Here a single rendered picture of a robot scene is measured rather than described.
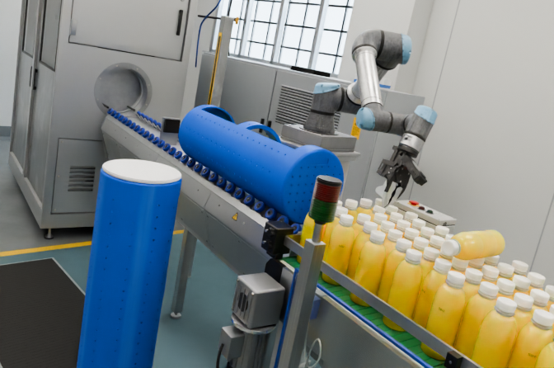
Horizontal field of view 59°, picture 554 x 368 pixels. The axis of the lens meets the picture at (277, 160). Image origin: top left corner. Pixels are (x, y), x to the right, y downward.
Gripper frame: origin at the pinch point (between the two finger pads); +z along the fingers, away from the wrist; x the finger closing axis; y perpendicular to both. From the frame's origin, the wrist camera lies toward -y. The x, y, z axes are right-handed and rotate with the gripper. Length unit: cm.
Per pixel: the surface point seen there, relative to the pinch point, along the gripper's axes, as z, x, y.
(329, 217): 13, 44, -22
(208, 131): 2, 24, 85
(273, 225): 22.7, 26.4, 15.1
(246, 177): 13, 20, 49
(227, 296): 83, -75, 142
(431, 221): -2.4, -14.8, -7.9
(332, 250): 20.5, 19.3, -5.3
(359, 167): -32, -122, 134
